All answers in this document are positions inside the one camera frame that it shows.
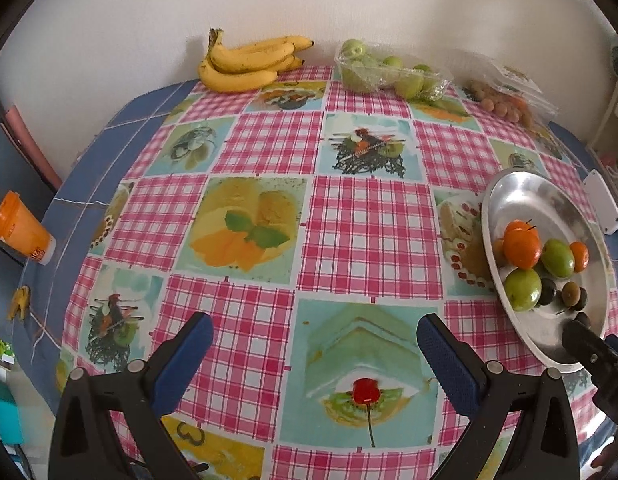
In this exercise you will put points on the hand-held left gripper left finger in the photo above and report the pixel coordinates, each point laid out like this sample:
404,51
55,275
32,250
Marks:
189,355

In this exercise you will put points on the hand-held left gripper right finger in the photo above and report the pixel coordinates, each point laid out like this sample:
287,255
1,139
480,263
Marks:
446,365

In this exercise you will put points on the dark cherry with stem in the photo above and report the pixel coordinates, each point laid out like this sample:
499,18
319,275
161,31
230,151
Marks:
583,320

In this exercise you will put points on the dark plum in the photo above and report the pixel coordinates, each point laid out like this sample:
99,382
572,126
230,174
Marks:
547,291
582,299

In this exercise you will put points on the brown kiwi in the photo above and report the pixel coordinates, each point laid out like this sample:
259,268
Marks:
570,292

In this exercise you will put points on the green jujube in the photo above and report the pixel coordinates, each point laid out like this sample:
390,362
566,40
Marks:
523,290
558,257

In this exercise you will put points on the large orange mandarin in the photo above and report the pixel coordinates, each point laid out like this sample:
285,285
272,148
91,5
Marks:
521,245

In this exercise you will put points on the small orange mandarin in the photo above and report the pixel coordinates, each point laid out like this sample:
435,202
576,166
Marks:
499,252

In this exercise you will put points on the round metal plate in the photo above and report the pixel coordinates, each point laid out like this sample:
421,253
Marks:
534,200

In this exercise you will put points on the pink checked printed tablecloth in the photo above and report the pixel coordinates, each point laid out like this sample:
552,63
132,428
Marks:
269,310

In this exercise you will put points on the white plastic piece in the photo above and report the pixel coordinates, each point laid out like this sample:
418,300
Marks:
603,202

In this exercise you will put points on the small yellow object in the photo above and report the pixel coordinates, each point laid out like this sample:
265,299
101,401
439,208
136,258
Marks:
19,302

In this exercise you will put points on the teal box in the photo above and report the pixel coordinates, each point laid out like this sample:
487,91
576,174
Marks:
4,410

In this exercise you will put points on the orange plastic cup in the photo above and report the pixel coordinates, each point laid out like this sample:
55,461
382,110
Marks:
19,232

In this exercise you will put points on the pink chair back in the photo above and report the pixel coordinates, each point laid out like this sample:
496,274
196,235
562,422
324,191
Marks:
31,150

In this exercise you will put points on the clear bag of brown longans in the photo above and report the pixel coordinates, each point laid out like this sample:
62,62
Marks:
504,105

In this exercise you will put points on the yellow banana bunch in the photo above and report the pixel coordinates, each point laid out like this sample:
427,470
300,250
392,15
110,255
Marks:
239,77

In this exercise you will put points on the clear pack of green jujubes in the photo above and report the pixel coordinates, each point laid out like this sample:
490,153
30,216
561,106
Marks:
379,72

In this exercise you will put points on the white furniture frame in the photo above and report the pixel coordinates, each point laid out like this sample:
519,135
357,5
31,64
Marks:
606,120

